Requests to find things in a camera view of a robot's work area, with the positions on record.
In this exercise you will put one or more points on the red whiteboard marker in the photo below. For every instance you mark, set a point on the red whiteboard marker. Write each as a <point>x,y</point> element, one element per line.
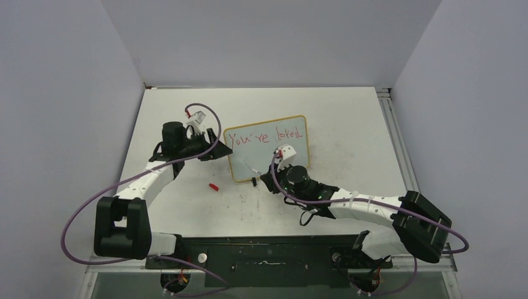
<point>253,169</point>

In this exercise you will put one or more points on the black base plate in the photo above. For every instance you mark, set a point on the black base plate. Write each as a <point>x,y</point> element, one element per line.
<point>283,261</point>

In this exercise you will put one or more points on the red marker cap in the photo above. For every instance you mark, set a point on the red marker cap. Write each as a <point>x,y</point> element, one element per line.
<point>214,187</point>

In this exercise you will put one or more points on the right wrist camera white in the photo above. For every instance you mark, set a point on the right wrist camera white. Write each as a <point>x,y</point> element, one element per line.
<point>285,155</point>

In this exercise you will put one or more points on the yellow framed whiteboard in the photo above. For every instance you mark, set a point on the yellow framed whiteboard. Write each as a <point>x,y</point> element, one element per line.
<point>255,143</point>

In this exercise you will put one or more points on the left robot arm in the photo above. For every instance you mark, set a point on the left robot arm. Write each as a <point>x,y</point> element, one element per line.
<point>122,226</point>

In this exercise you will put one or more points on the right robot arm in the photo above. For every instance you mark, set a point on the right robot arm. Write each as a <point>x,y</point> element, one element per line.
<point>415,225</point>

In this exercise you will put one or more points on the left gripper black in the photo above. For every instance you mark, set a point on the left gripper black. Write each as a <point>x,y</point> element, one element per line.
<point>219,151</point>

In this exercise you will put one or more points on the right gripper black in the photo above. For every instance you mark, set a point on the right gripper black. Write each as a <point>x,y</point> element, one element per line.
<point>267,177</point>

